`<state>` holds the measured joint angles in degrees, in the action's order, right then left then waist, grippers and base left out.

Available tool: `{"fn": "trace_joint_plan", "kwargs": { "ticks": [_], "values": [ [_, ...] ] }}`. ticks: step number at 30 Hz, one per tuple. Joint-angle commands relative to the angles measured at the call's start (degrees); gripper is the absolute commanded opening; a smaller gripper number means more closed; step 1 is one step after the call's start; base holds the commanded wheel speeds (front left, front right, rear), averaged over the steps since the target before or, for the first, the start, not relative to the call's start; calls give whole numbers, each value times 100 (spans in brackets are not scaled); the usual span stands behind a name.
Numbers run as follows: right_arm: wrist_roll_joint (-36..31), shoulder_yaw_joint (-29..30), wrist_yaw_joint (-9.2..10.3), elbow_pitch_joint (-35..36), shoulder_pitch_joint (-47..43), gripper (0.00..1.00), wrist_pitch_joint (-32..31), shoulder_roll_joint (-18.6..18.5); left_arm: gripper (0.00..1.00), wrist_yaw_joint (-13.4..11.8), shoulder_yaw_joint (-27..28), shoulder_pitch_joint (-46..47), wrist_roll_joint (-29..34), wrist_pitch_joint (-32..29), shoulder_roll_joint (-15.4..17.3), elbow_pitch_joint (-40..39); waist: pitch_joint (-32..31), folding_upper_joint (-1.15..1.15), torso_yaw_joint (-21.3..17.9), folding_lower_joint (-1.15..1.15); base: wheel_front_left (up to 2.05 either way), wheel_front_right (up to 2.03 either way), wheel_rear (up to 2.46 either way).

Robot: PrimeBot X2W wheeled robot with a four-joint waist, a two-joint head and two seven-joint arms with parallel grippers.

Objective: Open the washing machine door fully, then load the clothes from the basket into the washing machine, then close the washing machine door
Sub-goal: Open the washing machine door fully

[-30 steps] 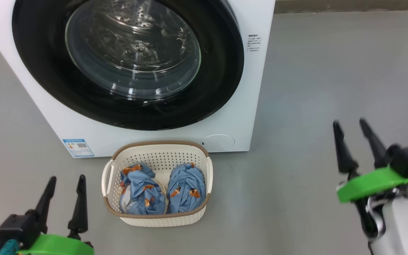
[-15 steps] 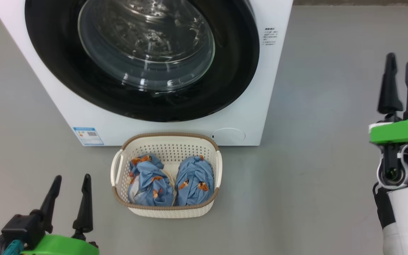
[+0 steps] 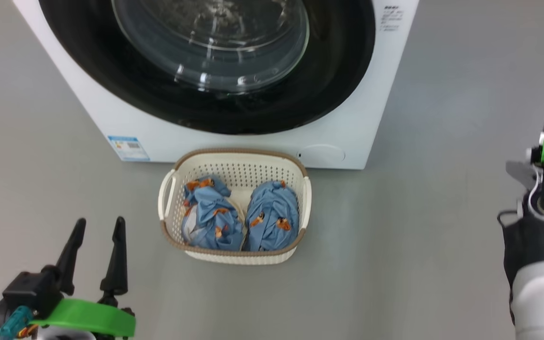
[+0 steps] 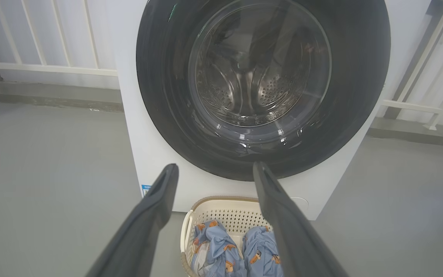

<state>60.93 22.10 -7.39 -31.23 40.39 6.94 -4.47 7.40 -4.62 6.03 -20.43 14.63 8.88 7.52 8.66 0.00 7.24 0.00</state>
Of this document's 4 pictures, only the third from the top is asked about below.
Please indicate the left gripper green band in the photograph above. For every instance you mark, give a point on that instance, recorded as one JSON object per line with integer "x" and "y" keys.
{"x": 97, "y": 318}

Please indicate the blue garment with white lining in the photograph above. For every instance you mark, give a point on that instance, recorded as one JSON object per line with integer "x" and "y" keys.
{"x": 210, "y": 217}

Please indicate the blue garment with orange print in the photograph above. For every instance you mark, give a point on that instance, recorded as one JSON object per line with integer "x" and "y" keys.
{"x": 272, "y": 212}

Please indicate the black glass washing machine door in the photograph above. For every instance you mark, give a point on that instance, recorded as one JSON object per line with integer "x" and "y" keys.
{"x": 338, "y": 61}

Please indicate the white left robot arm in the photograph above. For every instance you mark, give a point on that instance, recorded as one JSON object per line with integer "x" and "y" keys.
{"x": 64, "y": 334}

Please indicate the white front-load washing machine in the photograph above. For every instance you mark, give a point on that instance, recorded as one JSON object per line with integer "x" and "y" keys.
{"x": 88, "y": 94}

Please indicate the cream laundry basket brown rim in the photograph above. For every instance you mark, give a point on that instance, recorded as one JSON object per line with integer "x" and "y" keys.
{"x": 239, "y": 165}

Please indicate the blue energy label sticker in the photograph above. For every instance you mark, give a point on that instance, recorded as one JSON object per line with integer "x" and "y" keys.
{"x": 129, "y": 148}

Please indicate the round drain filter cover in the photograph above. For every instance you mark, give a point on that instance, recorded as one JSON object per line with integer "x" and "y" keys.
{"x": 321, "y": 155}

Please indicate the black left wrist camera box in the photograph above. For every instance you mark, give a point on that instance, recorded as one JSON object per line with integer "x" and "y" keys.
{"x": 31, "y": 290}

